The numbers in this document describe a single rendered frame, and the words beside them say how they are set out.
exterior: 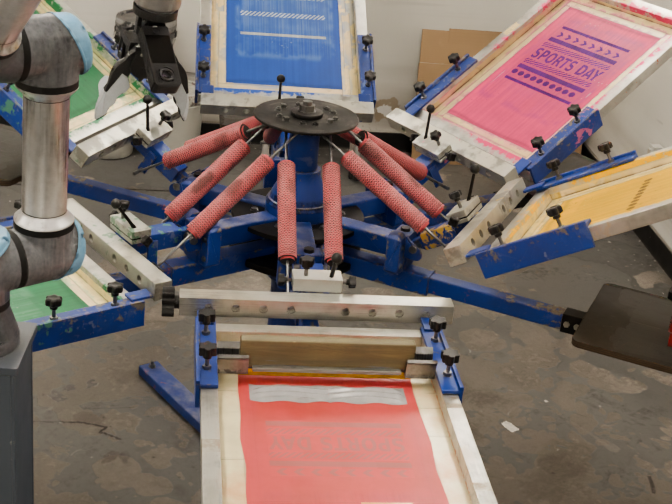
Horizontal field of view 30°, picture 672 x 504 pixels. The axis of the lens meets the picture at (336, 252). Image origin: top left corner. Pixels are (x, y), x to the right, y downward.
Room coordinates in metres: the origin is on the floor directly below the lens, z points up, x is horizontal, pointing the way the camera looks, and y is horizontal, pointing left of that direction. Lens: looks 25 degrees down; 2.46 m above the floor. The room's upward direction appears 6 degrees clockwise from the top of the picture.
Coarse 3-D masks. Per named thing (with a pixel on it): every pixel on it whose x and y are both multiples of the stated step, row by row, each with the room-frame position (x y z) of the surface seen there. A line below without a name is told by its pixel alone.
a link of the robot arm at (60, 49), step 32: (32, 32) 2.14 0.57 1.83; (64, 32) 2.18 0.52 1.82; (32, 64) 2.12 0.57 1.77; (64, 64) 2.17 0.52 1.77; (32, 96) 2.16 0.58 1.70; (64, 96) 2.17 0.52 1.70; (32, 128) 2.17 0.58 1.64; (64, 128) 2.19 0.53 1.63; (32, 160) 2.17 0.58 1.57; (64, 160) 2.20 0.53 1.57; (32, 192) 2.17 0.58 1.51; (64, 192) 2.20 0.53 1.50; (32, 224) 2.17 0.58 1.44; (64, 224) 2.19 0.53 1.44; (32, 256) 2.15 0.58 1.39; (64, 256) 2.19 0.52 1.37
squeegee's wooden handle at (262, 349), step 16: (240, 336) 2.51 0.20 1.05; (256, 336) 2.51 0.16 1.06; (272, 336) 2.52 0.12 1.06; (288, 336) 2.53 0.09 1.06; (240, 352) 2.49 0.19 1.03; (256, 352) 2.50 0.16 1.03; (272, 352) 2.50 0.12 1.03; (288, 352) 2.51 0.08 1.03; (304, 352) 2.51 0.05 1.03; (320, 352) 2.52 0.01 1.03; (336, 352) 2.52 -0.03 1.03; (352, 352) 2.53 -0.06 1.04; (368, 352) 2.53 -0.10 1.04; (384, 352) 2.54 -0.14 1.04; (400, 352) 2.55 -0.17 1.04; (384, 368) 2.54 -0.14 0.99; (400, 368) 2.55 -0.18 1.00
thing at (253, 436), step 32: (256, 384) 2.48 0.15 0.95; (288, 384) 2.49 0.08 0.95; (320, 384) 2.51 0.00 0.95; (256, 416) 2.34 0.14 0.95; (288, 416) 2.36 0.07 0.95; (320, 416) 2.37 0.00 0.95; (256, 448) 2.22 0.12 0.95; (256, 480) 2.11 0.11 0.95; (288, 480) 2.12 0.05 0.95; (320, 480) 2.13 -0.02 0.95
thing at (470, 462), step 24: (216, 336) 2.65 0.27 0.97; (312, 336) 2.68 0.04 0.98; (336, 336) 2.69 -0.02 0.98; (360, 336) 2.70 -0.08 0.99; (384, 336) 2.71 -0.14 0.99; (408, 336) 2.72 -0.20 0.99; (432, 384) 2.56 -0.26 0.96; (216, 408) 2.30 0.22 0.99; (456, 408) 2.41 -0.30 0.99; (216, 432) 2.21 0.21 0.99; (456, 432) 2.31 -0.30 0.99; (216, 456) 2.12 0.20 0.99; (456, 456) 2.27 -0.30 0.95; (480, 456) 2.22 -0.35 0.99; (216, 480) 2.04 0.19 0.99; (480, 480) 2.14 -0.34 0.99
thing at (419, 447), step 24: (336, 384) 2.51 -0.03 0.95; (360, 384) 2.52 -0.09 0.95; (384, 384) 2.54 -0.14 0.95; (408, 384) 2.55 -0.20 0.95; (336, 408) 2.41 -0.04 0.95; (360, 408) 2.42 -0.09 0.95; (384, 408) 2.43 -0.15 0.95; (408, 408) 2.44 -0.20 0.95; (408, 432) 2.34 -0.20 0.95; (432, 456) 2.26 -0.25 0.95; (360, 480) 2.14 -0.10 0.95; (384, 480) 2.15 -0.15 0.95; (408, 480) 2.16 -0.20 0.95; (432, 480) 2.17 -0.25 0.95
